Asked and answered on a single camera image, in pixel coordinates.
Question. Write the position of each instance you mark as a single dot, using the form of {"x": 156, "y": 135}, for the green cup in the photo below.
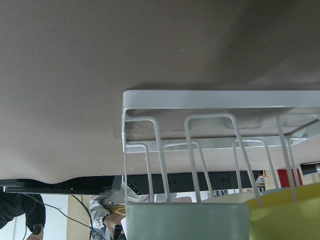
{"x": 187, "y": 221}

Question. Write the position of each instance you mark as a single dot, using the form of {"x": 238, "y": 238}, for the white cup rack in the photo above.
{"x": 203, "y": 140}

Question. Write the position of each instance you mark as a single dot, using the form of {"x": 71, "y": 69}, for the yellow cup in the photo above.
{"x": 281, "y": 218}

